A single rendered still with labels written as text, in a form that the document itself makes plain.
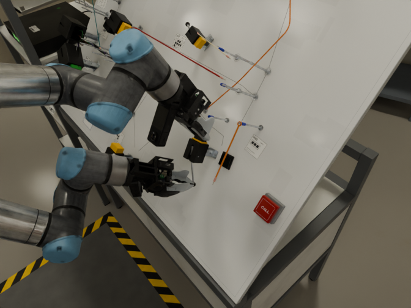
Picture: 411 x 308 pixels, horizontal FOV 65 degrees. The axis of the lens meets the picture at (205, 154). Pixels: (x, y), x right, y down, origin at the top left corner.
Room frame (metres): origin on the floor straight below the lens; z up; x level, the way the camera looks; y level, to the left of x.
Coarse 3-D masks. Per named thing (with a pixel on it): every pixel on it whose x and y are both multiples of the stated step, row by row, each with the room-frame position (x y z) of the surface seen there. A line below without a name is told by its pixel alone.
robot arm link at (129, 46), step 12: (120, 36) 0.58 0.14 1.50; (132, 36) 0.57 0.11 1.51; (144, 36) 0.58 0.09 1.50; (120, 48) 0.55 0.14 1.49; (132, 48) 0.54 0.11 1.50; (144, 48) 0.56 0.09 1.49; (120, 60) 0.54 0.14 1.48; (132, 60) 0.54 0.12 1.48; (144, 60) 0.55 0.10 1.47; (156, 60) 0.56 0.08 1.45; (132, 72) 0.53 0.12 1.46; (144, 72) 0.54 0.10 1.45; (156, 72) 0.56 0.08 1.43; (168, 72) 0.58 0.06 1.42; (156, 84) 0.56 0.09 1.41
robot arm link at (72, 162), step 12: (60, 156) 0.51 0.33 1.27; (72, 156) 0.50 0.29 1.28; (84, 156) 0.51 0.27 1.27; (96, 156) 0.52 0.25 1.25; (108, 156) 0.53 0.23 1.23; (60, 168) 0.48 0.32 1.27; (72, 168) 0.48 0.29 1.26; (84, 168) 0.49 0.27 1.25; (96, 168) 0.49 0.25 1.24; (108, 168) 0.50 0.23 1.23; (72, 180) 0.48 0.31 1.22; (84, 180) 0.48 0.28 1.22; (96, 180) 0.48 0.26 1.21
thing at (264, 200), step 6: (264, 198) 0.45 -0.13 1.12; (258, 204) 0.45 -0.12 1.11; (264, 204) 0.44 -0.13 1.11; (270, 204) 0.43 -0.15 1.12; (258, 210) 0.43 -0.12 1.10; (264, 210) 0.43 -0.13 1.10; (270, 210) 0.42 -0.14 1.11; (276, 210) 0.42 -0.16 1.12; (264, 216) 0.42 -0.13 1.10; (270, 216) 0.41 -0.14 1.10
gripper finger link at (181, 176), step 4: (172, 172) 0.57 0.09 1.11; (176, 172) 0.57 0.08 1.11; (180, 172) 0.57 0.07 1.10; (184, 172) 0.57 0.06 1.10; (188, 172) 0.57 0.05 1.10; (172, 176) 0.57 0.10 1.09; (176, 176) 0.58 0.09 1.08; (180, 176) 0.58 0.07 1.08; (184, 176) 0.58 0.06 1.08; (172, 180) 0.57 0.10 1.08; (176, 180) 0.57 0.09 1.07; (180, 180) 0.57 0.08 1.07; (184, 180) 0.57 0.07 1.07; (188, 180) 0.58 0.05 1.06
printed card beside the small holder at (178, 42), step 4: (176, 36) 1.00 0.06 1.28; (180, 36) 0.99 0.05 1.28; (176, 40) 0.99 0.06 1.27; (180, 40) 0.98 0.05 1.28; (184, 40) 0.97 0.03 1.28; (172, 44) 0.99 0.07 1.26; (176, 44) 0.98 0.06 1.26; (180, 44) 0.97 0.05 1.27; (172, 48) 0.98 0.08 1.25; (176, 48) 0.97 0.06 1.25; (180, 48) 0.96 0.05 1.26
